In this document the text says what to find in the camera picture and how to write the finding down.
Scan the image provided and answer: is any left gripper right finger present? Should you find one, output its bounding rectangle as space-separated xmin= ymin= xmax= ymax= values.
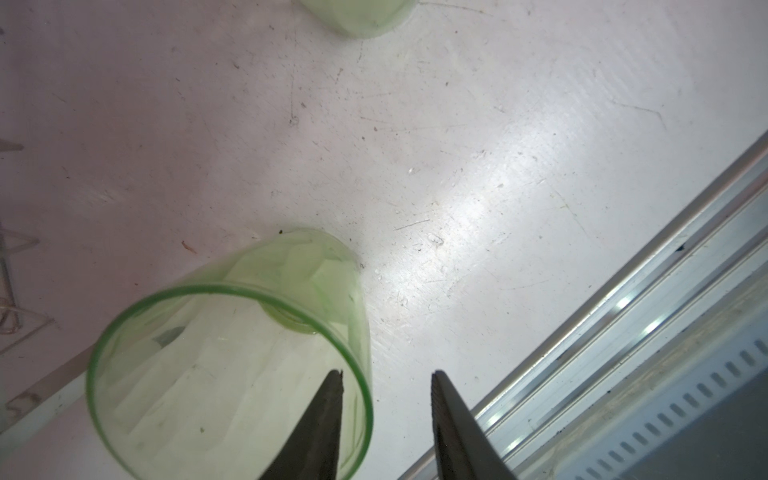
xmin=431 ymin=370 xmax=516 ymax=480

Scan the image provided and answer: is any steel two-tier dish rack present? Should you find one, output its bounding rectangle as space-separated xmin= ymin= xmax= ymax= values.
xmin=1 ymin=225 xmax=55 ymax=357

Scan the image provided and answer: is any green transparent cup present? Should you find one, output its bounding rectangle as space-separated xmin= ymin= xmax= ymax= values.
xmin=86 ymin=229 xmax=374 ymax=479
xmin=300 ymin=0 xmax=418 ymax=38

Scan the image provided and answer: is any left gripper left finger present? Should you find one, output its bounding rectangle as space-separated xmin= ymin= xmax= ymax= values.
xmin=261 ymin=370 xmax=344 ymax=480

